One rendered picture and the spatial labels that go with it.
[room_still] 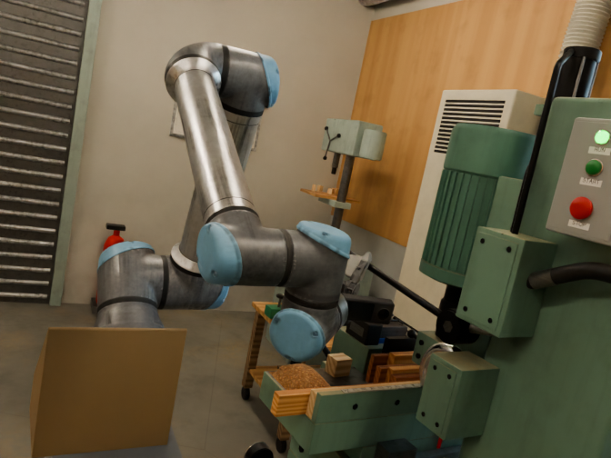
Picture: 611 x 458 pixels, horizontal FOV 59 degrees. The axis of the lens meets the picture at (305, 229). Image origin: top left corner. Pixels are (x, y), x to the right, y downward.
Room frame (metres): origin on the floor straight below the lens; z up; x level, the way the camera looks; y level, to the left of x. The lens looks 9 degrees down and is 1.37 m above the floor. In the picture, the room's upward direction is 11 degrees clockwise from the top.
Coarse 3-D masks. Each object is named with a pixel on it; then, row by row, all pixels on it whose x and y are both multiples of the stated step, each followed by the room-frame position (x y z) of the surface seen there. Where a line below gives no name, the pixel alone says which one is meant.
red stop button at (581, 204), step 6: (576, 198) 0.73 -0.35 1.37; (582, 198) 0.72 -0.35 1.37; (570, 204) 0.73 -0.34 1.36; (576, 204) 0.72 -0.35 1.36; (582, 204) 0.72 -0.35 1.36; (588, 204) 0.71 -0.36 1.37; (570, 210) 0.73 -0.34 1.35; (576, 210) 0.72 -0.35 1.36; (582, 210) 0.72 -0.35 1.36; (588, 210) 0.71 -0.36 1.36; (576, 216) 0.72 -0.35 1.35; (582, 216) 0.71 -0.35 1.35
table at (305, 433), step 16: (320, 368) 1.13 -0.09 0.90; (352, 368) 1.16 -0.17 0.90; (272, 384) 1.02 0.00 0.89; (336, 384) 1.06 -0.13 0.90; (352, 384) 1.08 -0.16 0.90; (272, 400) 1.01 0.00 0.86; (288, 416) 0.95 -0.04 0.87; (304, 416) 0.91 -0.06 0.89; (384, 416) 0.96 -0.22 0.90; (400, 416) 0.98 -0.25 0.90; (304, 432) 0.90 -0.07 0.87; (320, 432) 0.89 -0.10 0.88; (336, 432) 0.91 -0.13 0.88; (352, 432) 0.93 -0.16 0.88; (368, 432) 0.95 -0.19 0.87; (384, 432) 0.97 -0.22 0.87; (400, 432) 0.99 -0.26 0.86; (416, 432) 1.01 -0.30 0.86; (432, 432) 1.04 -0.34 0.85; (304, 448) 0.89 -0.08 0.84; (320, 448) 0.89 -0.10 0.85; (336, 448) 0.91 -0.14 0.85; (352, 448) 0.93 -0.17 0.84
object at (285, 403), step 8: (360, 384) 0.99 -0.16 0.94; (280, 392) 0.89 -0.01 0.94; (288, 392) 0.90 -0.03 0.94; (296, 392) 0.91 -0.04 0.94; (304, 392) 0.91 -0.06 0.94; (280, 400) 0.88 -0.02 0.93; (288, 400) 0.89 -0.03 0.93; (296, 400) 0.90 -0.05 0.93; (304, 400) 0.91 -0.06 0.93; (272, 408) 0.89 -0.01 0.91; (280, 408) 0.88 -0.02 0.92; (288, 408) 0.89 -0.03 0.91; (296, 408) 0.90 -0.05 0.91; (304, 408) 0.91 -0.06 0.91; (280, 416) 0.88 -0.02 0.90
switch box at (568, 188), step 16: (576, 128) 0.76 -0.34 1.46; (592, 128) 0.74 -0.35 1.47; (608, 128) 0.72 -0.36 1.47; (576, 144) 0.75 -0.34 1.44; (592, 144) 0.74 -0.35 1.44; (608, 144) 0.72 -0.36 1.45; (576, 160) 0.75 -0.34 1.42; (608, 160) 0.71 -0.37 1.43; (560, 176) 0.77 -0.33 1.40; (576, 176) 0.74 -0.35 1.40; (608, 176) 0.71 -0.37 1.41; (560, 192) 0.76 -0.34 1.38; (576, 192) 0.74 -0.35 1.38; (592, 192) 0.72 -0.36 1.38; (608, 192) 0.70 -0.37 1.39; (560, 208) 0.75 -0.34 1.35; (608, 208) 0.70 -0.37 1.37; (560, 224) 0.75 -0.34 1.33; (592, 224) 0.71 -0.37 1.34; (608, 224) 0.69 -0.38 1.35; (592, 240) 0.71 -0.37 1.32; (608, 240) 0.69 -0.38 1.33
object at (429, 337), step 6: (420, 336) 1.10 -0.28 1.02; (426, 336) 1.09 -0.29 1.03; (432, 336) 1.09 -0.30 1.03; (420, 342) 1.09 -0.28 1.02; (426, 342) 1.08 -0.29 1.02; (432, 342) 1.07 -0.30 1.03; (438, 342) 1.06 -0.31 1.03; (420, 348) 1.10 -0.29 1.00; (426, 348) 1.08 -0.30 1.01; (414, 354) 1.11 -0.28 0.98; (420, 354) 1.09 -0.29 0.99; (414, 360) 1.10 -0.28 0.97; (420, 360) 1.09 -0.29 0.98
